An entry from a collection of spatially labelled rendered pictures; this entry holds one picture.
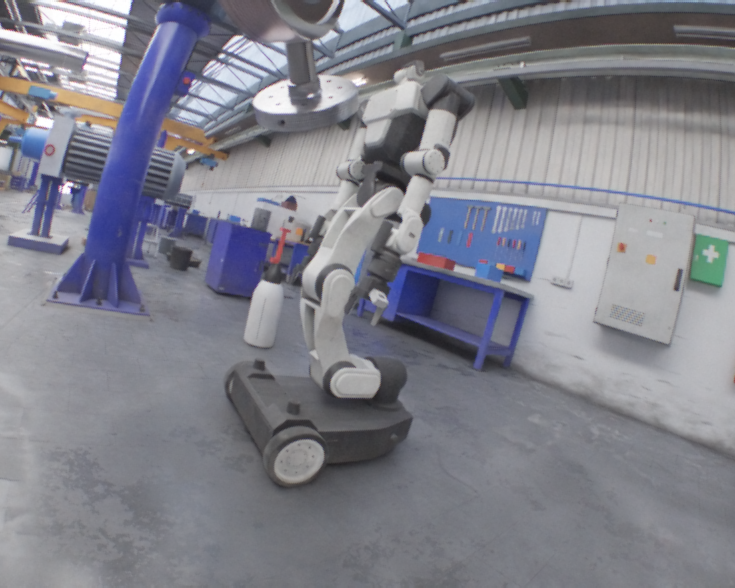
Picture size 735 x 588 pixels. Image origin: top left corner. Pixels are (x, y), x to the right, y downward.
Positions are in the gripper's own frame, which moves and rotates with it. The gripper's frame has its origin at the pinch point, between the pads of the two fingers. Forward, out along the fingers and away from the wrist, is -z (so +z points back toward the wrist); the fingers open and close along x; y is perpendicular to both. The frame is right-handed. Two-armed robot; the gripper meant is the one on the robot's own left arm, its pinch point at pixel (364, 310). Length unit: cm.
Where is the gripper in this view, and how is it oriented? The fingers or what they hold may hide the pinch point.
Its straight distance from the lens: 110.8
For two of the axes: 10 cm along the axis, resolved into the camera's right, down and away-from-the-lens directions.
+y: 5.4, 2.2, -8.1
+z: 4.1, -9.1, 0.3
